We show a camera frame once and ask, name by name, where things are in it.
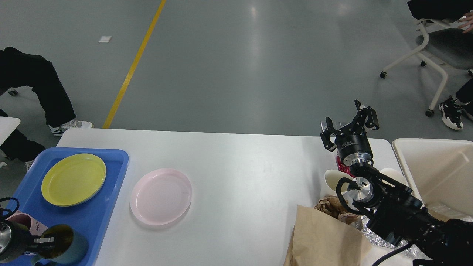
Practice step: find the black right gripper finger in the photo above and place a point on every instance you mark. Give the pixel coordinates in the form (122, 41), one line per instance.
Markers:
(364, 121)
(328, 131)

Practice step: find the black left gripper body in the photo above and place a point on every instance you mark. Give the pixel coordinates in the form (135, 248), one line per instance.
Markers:
(15, 240)

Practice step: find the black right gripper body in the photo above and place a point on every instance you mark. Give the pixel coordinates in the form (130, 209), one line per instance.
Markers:
(354, 148)

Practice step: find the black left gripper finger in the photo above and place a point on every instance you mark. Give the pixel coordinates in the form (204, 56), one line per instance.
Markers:
(44, 241)

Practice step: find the dark green mug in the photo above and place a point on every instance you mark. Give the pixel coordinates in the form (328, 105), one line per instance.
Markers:
(70, 247)

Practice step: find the pink plastic plate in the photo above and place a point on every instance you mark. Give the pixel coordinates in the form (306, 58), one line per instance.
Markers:
(161, 197)

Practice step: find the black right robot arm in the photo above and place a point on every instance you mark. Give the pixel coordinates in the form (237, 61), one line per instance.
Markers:
(373, 194)

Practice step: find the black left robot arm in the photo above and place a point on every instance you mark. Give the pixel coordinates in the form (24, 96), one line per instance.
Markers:
(8, 206)

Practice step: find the pink mug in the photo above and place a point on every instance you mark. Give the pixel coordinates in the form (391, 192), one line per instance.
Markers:
(35, 227)

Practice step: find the red snack wrapper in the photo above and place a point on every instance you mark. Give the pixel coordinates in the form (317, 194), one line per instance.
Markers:
(342, 167)

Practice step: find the white paper cup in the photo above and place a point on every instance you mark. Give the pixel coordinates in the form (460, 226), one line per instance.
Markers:
(395, 175)
(330, 181)

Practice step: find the crumpled brown paper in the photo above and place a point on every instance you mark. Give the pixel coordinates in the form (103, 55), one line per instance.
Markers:
(332, 206)

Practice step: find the blue plastic tray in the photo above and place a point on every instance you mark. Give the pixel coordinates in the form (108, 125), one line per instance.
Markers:
(91, 218)

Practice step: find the yellow plastic plate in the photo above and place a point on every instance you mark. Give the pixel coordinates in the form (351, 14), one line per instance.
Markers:
(74, 180)

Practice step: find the beige plastic bin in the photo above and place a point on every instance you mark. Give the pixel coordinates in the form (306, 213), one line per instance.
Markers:
(439, 171)

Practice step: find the brown paper bag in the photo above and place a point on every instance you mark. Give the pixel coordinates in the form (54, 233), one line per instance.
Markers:
(321, 240)

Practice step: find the white side table corner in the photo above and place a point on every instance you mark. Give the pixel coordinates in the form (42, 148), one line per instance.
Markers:
(7, 126)

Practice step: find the standing person in black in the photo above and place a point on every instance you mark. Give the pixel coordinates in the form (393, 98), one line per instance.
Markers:
(460, 104)

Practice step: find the white chair frame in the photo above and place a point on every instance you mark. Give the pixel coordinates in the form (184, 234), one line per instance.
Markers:
(444, 42)

